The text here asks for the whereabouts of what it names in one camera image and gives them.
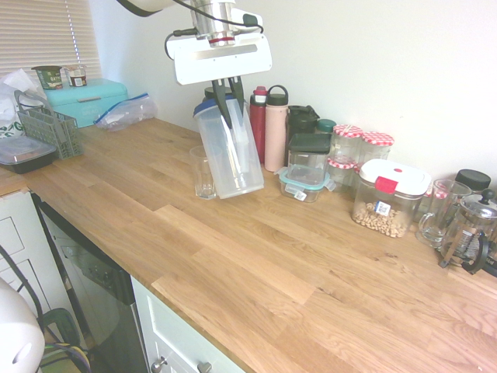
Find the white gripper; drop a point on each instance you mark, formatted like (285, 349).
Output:
(221, 62)

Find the clear pitcher with blue lid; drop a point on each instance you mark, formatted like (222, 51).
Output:
(233, 155)

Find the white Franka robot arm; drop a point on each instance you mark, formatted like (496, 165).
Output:
(155, 4)

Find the red water bottle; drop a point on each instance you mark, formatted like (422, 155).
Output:
(257, 124)

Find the pink water bottle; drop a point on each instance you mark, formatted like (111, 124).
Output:
(275, 132)

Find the dark green shaker bottle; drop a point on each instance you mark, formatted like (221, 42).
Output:
(299, 122)

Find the clear drinking glass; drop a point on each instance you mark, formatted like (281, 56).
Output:
(202, 175)

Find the clear container with black lid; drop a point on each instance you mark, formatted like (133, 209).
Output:
(308, 153)

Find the jar with green lid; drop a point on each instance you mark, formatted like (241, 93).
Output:
(325, 126)

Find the clear zip bag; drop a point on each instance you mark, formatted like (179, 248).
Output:
(124, 114)

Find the glass container with teal rim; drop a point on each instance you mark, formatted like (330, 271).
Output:
(301, 182)

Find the teal metal bread box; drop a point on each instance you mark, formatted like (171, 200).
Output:
(85, 101)

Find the grey plastic cutlery basket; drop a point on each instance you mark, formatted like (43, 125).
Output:
(54, 132)

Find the green oatmeal cup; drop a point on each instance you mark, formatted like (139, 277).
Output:
(49, 77)

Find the cereal container with white lid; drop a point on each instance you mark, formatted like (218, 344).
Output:
(390, 202)

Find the white window blind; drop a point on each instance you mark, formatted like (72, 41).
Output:
(39, 35)

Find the black plastic food container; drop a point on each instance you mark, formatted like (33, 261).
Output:
(23, 155)

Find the white plastic bag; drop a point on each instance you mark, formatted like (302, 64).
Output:
(11, 105)

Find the black dishwasher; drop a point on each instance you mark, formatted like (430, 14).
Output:
(93, 279)

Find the white cabinet door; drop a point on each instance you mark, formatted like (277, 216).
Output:
(174, 334)

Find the clear glass mug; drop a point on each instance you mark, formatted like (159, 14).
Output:
(440, 217)

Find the white cabinet with drawers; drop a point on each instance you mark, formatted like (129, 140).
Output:
(23, 233)

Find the jar with black lid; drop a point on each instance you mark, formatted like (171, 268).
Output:
(473, 179)

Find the silver cabinet knob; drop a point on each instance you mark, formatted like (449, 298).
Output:
(158, 364)
(204, 367)

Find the glass french press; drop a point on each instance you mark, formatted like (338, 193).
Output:
(471, 233)

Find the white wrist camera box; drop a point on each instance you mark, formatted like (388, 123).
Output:
(251, 18)

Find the dark green metal frame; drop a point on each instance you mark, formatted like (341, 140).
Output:
(62, 316)

